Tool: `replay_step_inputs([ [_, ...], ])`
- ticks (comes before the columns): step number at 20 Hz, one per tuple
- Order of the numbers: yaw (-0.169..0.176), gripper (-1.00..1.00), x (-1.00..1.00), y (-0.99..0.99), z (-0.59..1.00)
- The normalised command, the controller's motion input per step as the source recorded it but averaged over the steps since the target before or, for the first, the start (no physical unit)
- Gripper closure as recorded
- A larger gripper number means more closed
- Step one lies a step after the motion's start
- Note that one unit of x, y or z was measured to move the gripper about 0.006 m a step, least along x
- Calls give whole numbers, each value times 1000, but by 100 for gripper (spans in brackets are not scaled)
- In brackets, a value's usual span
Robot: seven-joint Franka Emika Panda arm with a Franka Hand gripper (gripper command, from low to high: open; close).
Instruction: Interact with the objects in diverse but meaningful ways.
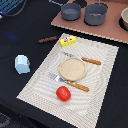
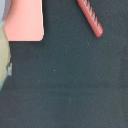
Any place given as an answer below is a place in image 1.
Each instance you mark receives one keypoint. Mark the yellow butter box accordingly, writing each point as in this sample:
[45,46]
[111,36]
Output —
[67,40]

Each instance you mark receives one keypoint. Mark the brown toy sausage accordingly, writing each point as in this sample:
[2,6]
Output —
[47,39]

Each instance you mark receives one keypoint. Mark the light blue carton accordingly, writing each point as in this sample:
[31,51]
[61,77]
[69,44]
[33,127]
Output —
[22,64]

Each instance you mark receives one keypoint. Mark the red toy tomato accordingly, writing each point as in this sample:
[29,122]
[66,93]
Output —
[63,93]

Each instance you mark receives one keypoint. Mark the beige round plate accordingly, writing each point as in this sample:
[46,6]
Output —
[72,69]

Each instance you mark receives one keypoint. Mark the beige woven placemat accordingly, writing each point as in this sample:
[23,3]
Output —
[83,108]

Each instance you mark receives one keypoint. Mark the small grey pot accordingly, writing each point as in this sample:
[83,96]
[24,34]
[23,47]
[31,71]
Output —
[70,11]

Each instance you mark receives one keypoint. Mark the brown toy stove board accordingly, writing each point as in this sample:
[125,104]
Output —
[110,29]

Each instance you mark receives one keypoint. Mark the large grey pot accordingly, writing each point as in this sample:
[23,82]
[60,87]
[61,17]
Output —
[95,14]

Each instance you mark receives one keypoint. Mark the fork with orange handle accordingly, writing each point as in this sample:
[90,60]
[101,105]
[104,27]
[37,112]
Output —
[76,85]

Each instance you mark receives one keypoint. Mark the knife with orange handle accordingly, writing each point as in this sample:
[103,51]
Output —
[84,59]

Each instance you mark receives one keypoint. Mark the blue wire basket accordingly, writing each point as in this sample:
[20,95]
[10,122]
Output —
[11,7]

